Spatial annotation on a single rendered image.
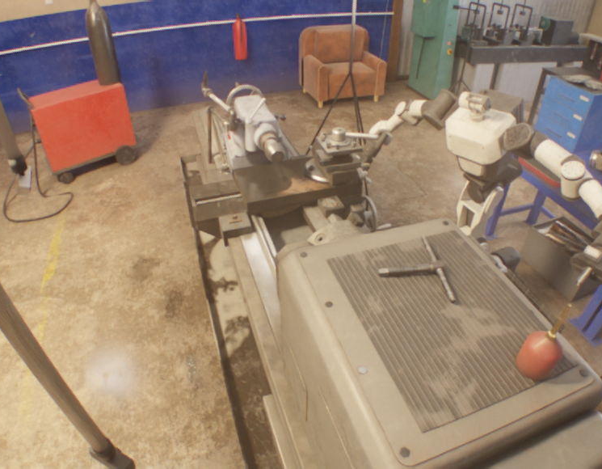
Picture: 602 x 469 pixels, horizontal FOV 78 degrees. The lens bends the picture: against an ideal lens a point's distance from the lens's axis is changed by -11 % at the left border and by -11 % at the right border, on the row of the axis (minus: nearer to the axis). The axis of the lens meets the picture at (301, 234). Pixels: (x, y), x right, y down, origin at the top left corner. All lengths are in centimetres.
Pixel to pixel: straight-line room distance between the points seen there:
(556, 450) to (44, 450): 218
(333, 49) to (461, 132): 395
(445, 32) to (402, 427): 530
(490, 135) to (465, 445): 130
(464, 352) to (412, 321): 11
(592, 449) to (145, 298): 251
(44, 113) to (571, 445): 408
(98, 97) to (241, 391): 313
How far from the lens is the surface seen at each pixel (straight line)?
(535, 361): 77
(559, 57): 696
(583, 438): 85
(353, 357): 75
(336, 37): 558
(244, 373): 184
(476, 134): 179
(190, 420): 224
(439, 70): 580
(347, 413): 72
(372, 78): 554
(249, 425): 172
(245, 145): 207
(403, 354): 76
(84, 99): 417
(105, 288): 300
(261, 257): 168
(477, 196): 208
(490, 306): 89
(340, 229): 120
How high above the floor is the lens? 194
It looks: 38 degrees down
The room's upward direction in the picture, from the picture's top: straight up
